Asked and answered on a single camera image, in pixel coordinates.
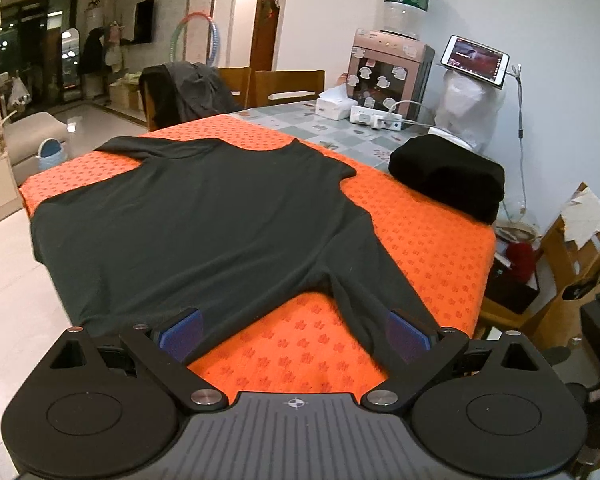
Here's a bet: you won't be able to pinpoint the black long-sleeve shirt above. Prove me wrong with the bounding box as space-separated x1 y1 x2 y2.
31 136 438 368

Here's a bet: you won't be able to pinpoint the dark clothes on chair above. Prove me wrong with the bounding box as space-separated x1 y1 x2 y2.
138 61 242 131

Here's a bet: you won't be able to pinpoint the folded black garment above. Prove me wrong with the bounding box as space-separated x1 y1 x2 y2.
388 134 505 224

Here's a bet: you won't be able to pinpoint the cardboard box with paper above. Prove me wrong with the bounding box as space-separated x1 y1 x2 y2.
521 183 600 354

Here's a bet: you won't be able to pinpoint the checkered tablecloth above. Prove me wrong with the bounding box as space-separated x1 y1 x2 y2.
233 101 419 172

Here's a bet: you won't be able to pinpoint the blue white waste bin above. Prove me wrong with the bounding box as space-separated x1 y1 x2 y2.
36 138 68 171

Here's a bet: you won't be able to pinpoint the white power strip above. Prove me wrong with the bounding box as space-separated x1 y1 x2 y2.
349 105 403 131

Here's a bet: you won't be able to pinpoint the white plastic bag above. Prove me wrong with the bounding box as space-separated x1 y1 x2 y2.
428 70 505 154

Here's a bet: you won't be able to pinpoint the beige sofa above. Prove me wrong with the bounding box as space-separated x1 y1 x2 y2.
4 112 68 185

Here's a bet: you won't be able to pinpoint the beige tv cabinet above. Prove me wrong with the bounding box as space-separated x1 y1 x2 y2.
108 81 145 122

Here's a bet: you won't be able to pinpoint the white tissue box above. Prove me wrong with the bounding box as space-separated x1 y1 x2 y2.
315 84 356 122

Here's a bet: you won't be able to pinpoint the middle wooden chair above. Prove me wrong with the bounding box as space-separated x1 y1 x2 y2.
218 67 251 110

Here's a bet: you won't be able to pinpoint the wooden chair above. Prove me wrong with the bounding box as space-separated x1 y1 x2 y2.
250 70 325 107
218 67 251 110

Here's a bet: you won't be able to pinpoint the brown water dispenser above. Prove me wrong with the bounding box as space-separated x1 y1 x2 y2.
346 29 434 119

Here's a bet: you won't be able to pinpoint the far wooden chair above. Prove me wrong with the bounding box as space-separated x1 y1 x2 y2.
250 70 325 107

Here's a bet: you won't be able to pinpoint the tablet on stand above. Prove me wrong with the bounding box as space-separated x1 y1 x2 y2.
440 35 509 88

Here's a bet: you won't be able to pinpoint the colourful hula hoop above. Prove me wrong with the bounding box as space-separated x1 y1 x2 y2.
168 11 221 66

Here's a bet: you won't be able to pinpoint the clear water bottle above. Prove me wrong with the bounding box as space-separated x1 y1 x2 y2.
378 0 434 42

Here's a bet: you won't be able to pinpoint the brown wooden door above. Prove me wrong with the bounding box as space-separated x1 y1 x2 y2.
249 0 282 70

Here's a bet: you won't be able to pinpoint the wall television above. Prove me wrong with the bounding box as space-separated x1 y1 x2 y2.
132 0 155 44

